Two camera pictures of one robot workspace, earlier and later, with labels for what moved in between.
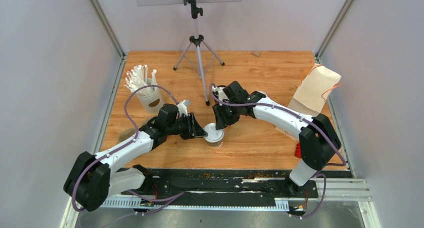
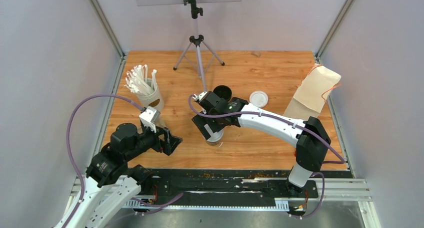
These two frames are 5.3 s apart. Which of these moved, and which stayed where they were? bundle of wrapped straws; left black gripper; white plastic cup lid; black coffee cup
Moved: left black gripper
Stayed: bundle of wrapped straws; black coffee cup; white plastic cup lid
